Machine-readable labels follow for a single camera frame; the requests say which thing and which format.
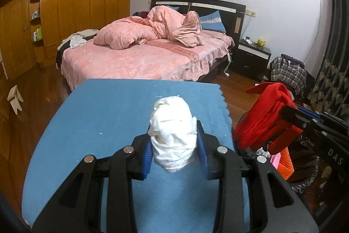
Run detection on small wooden stool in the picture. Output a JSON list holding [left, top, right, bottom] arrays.
[[7, 85, 24, 115]]

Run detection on plaid bag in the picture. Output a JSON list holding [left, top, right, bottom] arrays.
[[270, 57, 307, 95]]

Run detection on orange foam net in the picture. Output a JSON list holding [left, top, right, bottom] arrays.
[[272, 146, 294, 181]]

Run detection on white tissue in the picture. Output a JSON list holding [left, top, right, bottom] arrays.
[[147, 95, 198, 174]]

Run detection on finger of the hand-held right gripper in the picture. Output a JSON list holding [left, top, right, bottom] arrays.
[[296, 106, 328, 121], [269, 105, 328, 155]]

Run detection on pink quilt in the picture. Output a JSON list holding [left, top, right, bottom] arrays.
[[93, 5, 204, 50]]

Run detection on dark purple bag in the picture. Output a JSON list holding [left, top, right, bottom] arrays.
[[281, 54, 305, 67]]

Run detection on wooden wardrobe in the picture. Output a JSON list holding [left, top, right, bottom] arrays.
[[0, 0, 135, 70]]

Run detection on pile of clothes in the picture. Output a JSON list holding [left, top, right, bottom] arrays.
[[56, 29, 99, 70]]

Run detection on red cloth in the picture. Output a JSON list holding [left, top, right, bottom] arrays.
[[232, 82, 304, 155]]

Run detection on bed with dark headboard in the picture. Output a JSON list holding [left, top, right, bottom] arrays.
[[56, 0, 246, 91]]

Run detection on blue pillow with white band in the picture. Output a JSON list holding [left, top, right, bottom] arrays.
[[200, 10, 227, 34]]

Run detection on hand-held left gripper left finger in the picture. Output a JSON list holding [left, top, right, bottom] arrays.
[[32, 124, 153, 233]]

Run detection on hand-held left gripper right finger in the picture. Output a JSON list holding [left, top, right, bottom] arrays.
[[195, 121, 319, 233]]

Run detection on pink wrapper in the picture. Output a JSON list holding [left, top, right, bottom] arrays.
[[269, 153, 281, 171]]

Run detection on black bag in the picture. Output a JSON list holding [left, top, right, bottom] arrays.
[[300, 69, 315, 98]]

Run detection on dark nightstand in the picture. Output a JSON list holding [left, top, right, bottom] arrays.
[[234, 39, 272, 83]]

